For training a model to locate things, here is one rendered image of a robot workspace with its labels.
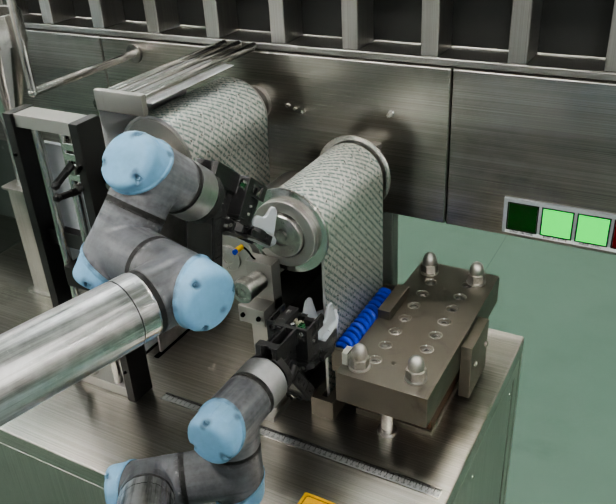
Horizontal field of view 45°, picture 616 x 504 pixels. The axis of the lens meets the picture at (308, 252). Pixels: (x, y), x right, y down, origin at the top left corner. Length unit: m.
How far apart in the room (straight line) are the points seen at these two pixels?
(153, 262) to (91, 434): 0.65
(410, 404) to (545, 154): 0.48
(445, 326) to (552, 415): 1.47
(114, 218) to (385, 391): 0.54
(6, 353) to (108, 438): 0.67
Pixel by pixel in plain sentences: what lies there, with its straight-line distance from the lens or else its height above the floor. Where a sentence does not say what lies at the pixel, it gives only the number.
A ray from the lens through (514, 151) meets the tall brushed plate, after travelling 1.33.
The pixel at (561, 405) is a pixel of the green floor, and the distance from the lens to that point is 2.81.
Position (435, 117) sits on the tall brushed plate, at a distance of 1.35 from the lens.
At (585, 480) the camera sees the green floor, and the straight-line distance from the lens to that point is 2.56.
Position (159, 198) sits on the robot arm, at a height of 1.44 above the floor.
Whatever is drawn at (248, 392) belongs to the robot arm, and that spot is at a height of 1.14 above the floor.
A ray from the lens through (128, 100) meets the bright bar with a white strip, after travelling 1.22.
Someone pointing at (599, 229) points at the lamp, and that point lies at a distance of 1.35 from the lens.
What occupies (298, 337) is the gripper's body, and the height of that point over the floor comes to 1.14.
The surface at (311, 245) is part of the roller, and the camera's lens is 1.15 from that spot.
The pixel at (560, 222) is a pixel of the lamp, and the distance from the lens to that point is 1.36.
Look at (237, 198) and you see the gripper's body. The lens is 1.03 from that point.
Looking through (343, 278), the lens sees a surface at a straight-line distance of 1.26.
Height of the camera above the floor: 1.80
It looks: 29 degrees down
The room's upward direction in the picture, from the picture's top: 3 degrees counter-clockwise
